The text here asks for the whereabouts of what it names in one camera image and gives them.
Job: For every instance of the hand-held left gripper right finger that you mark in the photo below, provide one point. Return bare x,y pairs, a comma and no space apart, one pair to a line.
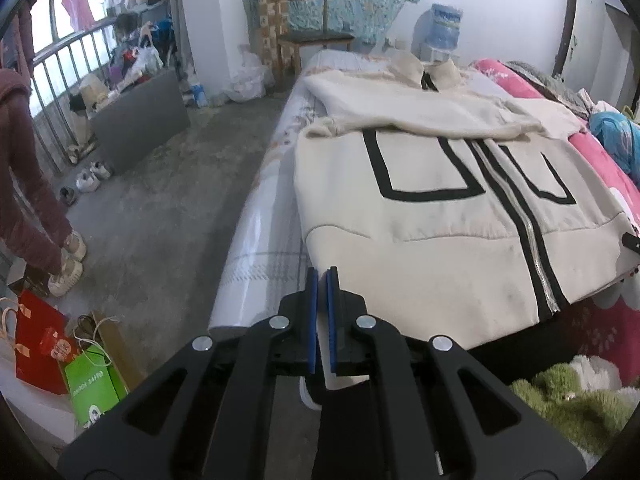
331,325

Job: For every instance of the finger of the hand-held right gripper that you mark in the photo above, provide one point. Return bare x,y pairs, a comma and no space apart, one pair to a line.
632,244

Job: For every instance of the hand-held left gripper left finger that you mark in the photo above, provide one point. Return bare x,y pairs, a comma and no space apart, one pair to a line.
312,320

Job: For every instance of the cream zip jacket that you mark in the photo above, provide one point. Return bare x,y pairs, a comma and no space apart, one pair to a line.
440,220

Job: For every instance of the pile of clothes and bags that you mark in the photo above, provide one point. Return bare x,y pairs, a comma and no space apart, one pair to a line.
125,40

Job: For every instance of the bed with floral sheet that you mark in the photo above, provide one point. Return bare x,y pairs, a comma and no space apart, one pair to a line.
270,260

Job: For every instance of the pink floral blanket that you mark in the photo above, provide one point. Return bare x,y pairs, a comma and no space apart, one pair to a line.
595,155

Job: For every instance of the blue cloth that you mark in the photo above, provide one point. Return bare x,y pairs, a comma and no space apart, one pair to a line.
615,135

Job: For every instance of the floral crumpled cloth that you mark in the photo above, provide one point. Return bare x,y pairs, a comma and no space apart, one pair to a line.
597,101

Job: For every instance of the green white plush rug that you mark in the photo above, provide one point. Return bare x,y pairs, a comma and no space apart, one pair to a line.
575,400

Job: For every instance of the grey blanket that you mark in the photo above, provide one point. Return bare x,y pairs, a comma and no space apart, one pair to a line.
550,82

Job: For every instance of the brown paper bag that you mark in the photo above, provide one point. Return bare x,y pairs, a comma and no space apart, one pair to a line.
122,355

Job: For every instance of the green paper bag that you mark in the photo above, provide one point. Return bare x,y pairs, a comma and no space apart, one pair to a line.
92,385

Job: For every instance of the white plastic bag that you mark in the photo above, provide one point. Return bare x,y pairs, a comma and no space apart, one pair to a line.
247,80

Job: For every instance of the blue white packet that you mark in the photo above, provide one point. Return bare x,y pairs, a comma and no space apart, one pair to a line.
200,94

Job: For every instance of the white water dispenser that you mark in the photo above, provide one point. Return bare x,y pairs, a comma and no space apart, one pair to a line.
432,56

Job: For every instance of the red gift bag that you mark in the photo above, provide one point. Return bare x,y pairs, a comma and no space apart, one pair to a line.
37,340

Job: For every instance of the wooden chair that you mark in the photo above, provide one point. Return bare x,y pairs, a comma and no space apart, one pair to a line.
320,37

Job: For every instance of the blue water bottle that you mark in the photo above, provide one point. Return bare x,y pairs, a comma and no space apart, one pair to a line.
445,30

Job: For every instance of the beige sandals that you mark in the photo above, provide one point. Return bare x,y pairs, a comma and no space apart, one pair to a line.
80,154

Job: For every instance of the orange patterned cabinet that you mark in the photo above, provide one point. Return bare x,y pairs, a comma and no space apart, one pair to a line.
272,25

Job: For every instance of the white carrier bag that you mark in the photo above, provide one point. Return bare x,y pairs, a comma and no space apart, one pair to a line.
146,59

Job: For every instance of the metal railing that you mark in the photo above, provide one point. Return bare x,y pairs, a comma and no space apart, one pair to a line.
59,45

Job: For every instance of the pink hanging garment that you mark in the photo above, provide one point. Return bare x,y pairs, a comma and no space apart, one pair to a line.
77,2

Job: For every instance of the white wall socket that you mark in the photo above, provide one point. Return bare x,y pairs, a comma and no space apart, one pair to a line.
397,43

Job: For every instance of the teal patterned wall cloth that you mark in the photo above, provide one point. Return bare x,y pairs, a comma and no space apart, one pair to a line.
370,0

